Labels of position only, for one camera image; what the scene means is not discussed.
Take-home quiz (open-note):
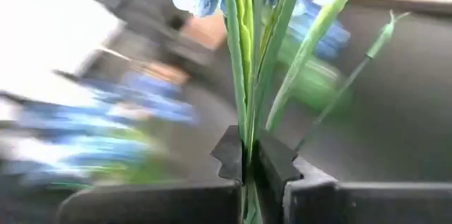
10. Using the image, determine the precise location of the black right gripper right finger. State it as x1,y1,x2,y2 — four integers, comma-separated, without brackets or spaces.
254,130,338,224

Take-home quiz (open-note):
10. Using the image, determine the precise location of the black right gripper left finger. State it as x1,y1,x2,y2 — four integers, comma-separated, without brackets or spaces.
186,125,244,224

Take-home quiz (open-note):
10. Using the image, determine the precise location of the blue artificial flower bunch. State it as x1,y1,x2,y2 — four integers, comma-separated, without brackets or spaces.
0,70,198,189
165,0,364,224

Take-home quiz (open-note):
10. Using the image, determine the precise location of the green artificial flower stem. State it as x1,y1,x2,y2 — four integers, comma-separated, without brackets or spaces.
295,9,411,153

